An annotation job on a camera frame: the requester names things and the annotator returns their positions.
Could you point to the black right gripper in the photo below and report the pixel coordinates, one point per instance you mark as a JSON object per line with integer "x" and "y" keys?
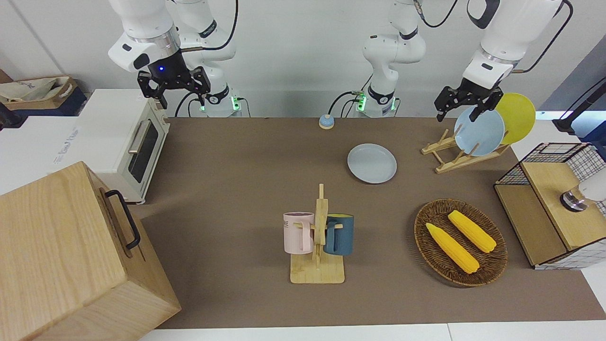
{"x": 165, "y": 71}

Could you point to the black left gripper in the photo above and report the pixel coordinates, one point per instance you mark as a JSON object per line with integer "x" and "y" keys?
{"x": 473, "y": 90}

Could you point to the gray round plate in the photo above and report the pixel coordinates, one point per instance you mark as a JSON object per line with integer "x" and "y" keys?
{"x": 371, "y": 163}

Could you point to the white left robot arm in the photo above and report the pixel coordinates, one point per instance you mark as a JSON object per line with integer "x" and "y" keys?
{"x": 393, "y": 52}

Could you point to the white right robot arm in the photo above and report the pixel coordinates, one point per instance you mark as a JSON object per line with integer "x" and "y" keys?
{"x": 142, "y": 23}

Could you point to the light blue round plate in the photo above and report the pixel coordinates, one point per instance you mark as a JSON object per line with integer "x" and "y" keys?
{"x": 483, "y": 135}

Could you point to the yellow round plate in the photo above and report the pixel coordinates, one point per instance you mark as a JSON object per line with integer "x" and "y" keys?
{"x": 518, "y": 116}

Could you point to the wooden plate rack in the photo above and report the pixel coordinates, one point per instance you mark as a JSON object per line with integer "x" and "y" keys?
{"x": 454, "y": 161}

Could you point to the white toaster oven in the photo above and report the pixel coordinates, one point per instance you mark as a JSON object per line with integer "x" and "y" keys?
{"x": 109, "y": 137}

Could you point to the dark blue bin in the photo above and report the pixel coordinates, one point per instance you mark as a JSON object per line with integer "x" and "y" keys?
{"x": 71, "y": 106}

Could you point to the brown table mat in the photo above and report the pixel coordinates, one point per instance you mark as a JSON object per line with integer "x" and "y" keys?
{"x": 236, "y": 189}

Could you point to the short yellow corn cob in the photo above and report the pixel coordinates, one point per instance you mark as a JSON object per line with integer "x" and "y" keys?
{"x": 473, "y": 232}

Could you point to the cardboard box with white bag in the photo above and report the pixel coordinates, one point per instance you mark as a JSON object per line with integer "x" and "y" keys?
{"x": 33, "y": 92}

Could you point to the small blue service bell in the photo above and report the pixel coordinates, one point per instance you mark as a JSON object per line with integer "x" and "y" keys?
{"x": 326, "y": 122}

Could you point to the long yellow corn cob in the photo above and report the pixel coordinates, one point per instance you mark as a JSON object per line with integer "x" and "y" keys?
{"x": 452, "y": 248}

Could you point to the white cabinet with lettering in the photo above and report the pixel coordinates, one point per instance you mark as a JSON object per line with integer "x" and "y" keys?
{"x": 38, "y": 147}

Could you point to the brown wicker basket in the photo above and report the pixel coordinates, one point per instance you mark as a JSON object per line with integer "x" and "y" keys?
{"x": 426, "y": 246}

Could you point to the dark blue mug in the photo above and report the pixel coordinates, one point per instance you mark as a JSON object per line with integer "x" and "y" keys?
{"x": 342, "y": 237}

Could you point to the pink mug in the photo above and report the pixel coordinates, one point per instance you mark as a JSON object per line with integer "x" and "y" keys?
{"x": 296, "y": 234}

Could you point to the wooden mug holder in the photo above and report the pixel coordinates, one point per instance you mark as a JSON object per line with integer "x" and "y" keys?
{"x": 317, "y": 272}

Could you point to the black camera stand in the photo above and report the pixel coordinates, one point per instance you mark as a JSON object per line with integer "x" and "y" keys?
{"x": 580, "y": 113}

